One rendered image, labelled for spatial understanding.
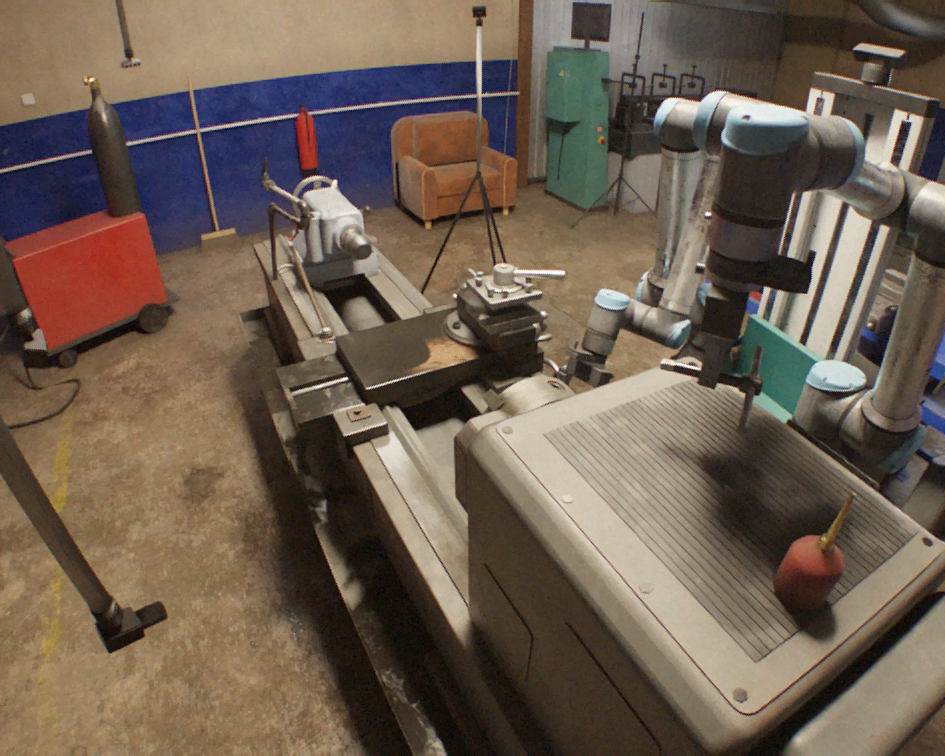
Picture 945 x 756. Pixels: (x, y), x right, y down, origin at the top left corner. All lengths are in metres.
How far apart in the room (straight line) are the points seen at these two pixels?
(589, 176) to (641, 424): 5.00
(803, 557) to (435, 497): 0.97
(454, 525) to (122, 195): 3.29
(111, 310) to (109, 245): 0.43
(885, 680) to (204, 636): 2.10
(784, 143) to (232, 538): 2.41
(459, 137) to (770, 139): 5.03
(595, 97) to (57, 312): 4.57
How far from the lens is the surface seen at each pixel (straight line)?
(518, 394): 1.15
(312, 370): 1.87
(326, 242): 2.28
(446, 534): 1.38
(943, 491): 2.94
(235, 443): 3.08
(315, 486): 2.16
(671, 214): 1.82
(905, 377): 1.51
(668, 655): 0.67
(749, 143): 0.69
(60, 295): 4.10
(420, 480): 1.51
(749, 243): 0.71
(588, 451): 0.84
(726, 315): 0.72
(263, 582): 2.44
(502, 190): 5.55
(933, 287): 1.36
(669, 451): 0.87
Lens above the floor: 1.89
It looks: 35 degrees down
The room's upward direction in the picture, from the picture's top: straight up
